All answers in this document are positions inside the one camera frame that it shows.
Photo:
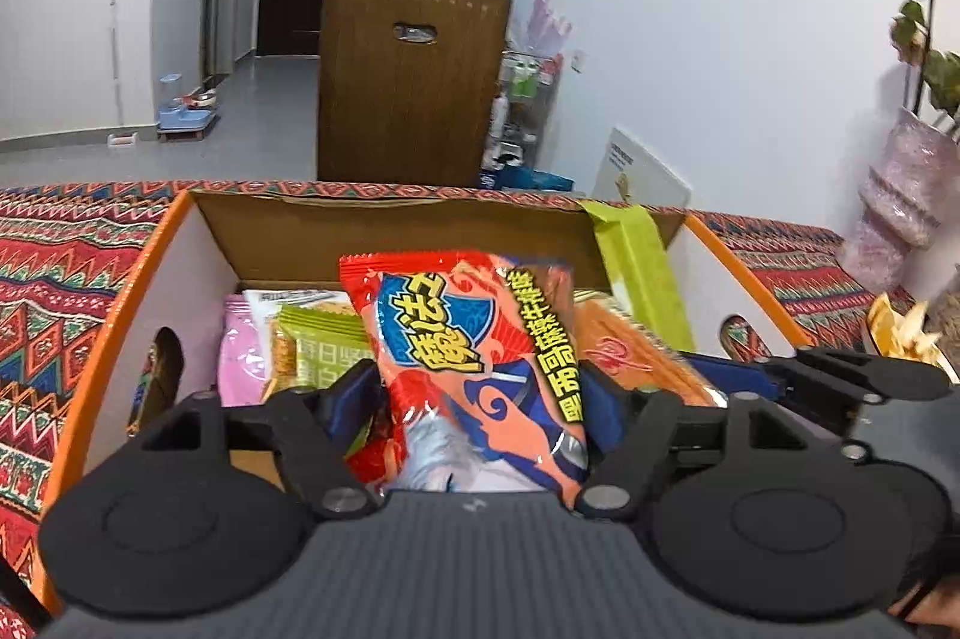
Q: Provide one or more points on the blue pet feeder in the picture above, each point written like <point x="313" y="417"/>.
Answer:
<point x="184" y="110"/>

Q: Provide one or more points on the white pole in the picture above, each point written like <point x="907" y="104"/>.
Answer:
<point x="116" y="61"/>

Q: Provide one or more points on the brown cardboard box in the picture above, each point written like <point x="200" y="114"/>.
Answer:
<point x="412" y="106"/>

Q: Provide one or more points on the red snack packet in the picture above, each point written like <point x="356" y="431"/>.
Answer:
<point x="465" y="346"/>

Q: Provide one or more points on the pink snack packet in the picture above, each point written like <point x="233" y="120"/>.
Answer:
<point x="240" y="354"/>

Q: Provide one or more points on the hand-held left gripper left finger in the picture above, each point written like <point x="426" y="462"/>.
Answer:
<point x="356" y="399"/>

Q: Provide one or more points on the white flat carton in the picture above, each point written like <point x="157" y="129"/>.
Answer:
<point x="637" y="166"/>

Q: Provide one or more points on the storage rack with bottles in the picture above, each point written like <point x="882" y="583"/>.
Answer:
<point x="525" y="106"/>

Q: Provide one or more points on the green and white snack packet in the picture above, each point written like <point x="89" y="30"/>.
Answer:
<point x="322" y="346"/>

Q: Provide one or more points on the blue packet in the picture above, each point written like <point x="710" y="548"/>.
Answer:
<point x="525" y="180"/>

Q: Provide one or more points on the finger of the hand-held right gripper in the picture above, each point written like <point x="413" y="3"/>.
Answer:
<point x="724" y="373"/>

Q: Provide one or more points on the pile of orange slices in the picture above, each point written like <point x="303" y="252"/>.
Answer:
<point x="900" y="324"/>

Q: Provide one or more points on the long green snack packet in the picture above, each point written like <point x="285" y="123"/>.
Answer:
<point x="637" y="264"/>

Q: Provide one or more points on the person's right forearm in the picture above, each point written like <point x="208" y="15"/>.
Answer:
<point x="937" y="613"/>

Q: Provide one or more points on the pink vase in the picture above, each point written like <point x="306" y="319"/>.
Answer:
<point x="892" y="211"/>

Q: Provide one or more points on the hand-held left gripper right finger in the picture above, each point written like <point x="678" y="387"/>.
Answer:
<point x="606" y="410"/>

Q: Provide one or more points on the pale pink paper decoration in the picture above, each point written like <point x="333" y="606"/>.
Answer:
<point x="549" y="20"/>

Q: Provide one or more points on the orange cardboard box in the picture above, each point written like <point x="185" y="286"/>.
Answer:
<point x="135" y="339"/>

